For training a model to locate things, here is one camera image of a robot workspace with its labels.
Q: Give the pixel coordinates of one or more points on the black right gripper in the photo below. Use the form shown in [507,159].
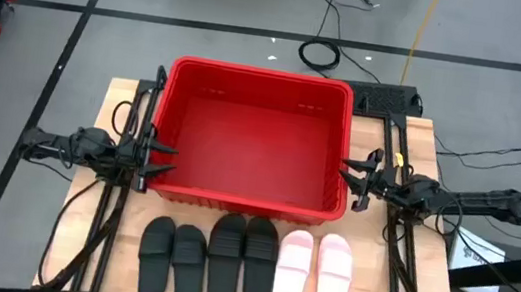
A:
[381,184]

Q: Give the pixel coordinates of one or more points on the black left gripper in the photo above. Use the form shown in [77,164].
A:
[144,158]

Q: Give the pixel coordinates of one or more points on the small smooth black slide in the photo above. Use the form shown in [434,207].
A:
[154,263]
[187,272]

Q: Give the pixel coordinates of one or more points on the pale pink slide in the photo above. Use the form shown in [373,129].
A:
[332,281]
[292,276]

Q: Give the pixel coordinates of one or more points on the large ridged black slide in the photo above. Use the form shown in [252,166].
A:
[258,267]
[224,262]

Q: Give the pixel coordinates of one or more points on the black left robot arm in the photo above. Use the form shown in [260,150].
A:
[49,144]

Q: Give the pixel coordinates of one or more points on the red plastic bin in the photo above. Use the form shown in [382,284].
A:
[259,156]

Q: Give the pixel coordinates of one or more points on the small yellow tag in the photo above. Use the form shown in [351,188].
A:
[399,159]

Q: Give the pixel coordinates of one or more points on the black perforated box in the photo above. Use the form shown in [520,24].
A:
[387,99]

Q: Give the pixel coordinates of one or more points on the white paper sheet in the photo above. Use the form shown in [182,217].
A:
[475,260]

